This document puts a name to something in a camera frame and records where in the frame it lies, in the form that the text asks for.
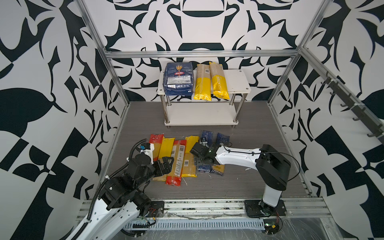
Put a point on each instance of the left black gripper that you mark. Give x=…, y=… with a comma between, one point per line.
x=159, y=170

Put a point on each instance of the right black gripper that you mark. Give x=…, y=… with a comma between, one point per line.
x=197, y=160

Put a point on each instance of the blue Barilla spaghetti box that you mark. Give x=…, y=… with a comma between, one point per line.
x=206, y=140

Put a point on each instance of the yellow Pastatime spaghetti bag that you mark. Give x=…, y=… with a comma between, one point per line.
x=220, y=89

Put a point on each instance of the blue Barilla multipack bag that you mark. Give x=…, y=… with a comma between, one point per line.
x=178, y=79

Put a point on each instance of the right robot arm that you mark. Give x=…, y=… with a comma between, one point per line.
x=272, y=165

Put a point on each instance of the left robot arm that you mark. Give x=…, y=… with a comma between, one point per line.
x=120, y=203

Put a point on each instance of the red clear spaghetti bag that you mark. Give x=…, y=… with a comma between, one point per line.
x=178, y=153

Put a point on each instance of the blue De Cecco spaghetti bag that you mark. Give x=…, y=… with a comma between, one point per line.
x=224, y=140

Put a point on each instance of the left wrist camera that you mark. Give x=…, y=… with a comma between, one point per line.
x=148, y=149

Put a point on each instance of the white cable duct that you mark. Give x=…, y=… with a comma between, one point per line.
x=207, y=224

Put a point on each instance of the wall hook rail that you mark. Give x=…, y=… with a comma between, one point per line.
x=361, y=111

